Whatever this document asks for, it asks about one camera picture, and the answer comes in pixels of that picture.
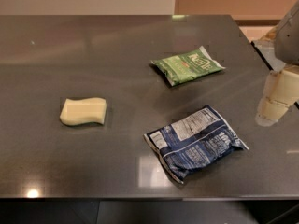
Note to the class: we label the green chip bag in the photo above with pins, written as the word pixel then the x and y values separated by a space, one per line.
pixel 186 67

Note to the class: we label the blue chip bag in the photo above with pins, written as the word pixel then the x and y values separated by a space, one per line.
pixel 191 144

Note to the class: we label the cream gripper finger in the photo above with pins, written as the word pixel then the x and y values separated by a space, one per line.
pixel 270 112
pixel 283 87

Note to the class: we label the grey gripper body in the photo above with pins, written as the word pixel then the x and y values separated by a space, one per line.
pixel 290 41

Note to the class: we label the yellow sponge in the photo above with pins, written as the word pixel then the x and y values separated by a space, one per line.
pixel 90 110

